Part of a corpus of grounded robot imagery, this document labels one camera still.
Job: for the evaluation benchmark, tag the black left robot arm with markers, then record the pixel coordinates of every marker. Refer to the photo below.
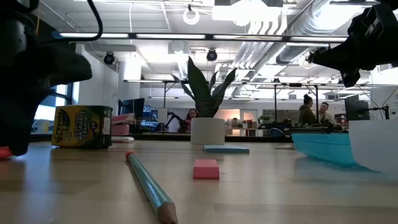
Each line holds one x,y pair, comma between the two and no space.
15,7

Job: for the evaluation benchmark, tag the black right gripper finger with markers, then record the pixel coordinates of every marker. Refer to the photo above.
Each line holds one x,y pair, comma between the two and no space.
339,56
350,77

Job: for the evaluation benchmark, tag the pink white stapler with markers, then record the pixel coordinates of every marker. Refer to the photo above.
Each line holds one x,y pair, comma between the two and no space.
122,119

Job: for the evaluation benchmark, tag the green snake plant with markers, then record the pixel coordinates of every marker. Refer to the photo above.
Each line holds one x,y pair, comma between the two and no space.
202,93

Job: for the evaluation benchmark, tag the blue sticky note pad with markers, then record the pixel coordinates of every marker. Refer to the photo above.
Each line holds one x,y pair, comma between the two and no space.
226,149

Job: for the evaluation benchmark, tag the silver ventilation duct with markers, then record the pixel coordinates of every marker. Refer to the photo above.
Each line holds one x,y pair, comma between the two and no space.
311,21

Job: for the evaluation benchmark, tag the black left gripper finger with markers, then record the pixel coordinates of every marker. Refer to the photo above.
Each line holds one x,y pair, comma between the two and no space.
59,70
17,121

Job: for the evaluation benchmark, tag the long ceiling light strip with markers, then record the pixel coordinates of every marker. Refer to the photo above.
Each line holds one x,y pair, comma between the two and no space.
171,36

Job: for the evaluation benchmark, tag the black aluminium table frame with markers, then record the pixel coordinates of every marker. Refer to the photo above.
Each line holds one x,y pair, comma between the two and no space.
161,137

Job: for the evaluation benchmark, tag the person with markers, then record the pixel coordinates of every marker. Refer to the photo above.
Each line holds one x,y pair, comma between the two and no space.
192,116
326,113
306,113

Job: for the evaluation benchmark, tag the pale waste bin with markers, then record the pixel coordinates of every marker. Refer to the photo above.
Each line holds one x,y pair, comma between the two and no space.
43,127

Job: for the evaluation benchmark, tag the yellow green crayon box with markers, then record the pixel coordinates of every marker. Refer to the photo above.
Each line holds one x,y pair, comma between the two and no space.
81,126

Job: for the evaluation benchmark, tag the black computer monitor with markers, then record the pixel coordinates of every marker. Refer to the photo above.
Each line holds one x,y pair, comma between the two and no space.
133,107
356,109

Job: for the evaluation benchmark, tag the pink eraser block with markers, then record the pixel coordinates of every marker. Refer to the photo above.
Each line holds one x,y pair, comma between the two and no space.
206,169

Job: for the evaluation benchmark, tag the teal pencil orange eraser cap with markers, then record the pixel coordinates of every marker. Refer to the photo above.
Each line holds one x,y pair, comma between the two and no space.
149,183

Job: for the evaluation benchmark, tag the white upright panel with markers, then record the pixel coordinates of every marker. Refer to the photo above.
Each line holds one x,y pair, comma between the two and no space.
162,115

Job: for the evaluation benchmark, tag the black background robot arm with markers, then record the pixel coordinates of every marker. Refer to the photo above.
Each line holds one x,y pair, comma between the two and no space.
175,119

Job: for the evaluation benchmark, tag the teal lid clear pencil box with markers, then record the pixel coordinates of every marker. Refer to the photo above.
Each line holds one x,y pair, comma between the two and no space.
373,146

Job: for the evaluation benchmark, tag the white plant pot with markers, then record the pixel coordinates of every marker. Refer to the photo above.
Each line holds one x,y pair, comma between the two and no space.
207,130

